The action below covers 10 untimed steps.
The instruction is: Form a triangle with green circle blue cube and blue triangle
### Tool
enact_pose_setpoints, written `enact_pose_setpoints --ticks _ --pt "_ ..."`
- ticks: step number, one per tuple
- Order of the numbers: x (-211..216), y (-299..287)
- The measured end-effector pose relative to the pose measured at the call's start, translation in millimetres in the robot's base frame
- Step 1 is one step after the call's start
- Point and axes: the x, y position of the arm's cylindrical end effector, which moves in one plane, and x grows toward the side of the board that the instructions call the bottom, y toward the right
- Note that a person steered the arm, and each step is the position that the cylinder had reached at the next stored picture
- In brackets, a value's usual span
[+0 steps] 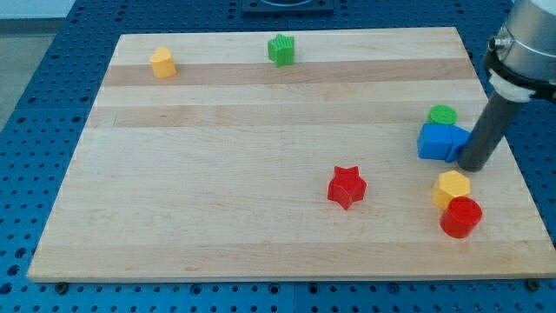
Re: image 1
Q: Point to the blue cube block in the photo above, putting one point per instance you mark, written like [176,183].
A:
[434,141]

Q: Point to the blue triangle block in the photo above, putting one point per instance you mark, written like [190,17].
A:
[459,138]

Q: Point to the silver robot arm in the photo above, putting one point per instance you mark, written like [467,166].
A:
[520,58]

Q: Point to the green circle block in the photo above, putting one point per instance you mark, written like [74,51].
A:
[442,114]

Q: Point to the wooden board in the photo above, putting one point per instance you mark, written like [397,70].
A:
[221,172]

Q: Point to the red star block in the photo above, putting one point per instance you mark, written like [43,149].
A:
[346,187]

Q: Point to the green star block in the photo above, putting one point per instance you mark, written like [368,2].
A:
[281,50]

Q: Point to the yellow heart block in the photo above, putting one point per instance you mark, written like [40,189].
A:
[162,63]

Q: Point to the yellow hexagon block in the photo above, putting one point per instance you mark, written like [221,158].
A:
[449,185]

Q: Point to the red cylinder block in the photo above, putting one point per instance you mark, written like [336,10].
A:
[460,217]

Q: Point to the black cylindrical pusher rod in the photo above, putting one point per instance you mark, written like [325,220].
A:
[494,120]

